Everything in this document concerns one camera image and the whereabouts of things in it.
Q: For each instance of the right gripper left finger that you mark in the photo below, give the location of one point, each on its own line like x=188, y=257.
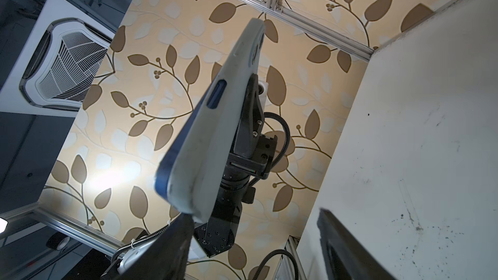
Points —
x=161, y=255

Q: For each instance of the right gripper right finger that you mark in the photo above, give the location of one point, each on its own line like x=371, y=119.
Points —
x=344, y=256

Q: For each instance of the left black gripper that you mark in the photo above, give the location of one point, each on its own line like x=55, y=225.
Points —
x=251, y=155

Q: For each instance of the light blue phone case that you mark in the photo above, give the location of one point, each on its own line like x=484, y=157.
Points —
x=242, y=62

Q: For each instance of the black smartphone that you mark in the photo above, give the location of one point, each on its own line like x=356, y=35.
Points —
x=190, y=172

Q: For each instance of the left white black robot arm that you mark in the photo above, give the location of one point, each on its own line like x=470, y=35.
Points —
x=218, y=234

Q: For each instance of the white ceiling air conditioner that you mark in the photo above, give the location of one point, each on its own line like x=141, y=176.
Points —
x=56, y=67

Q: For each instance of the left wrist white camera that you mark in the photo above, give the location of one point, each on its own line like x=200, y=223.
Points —
x=262, y=92

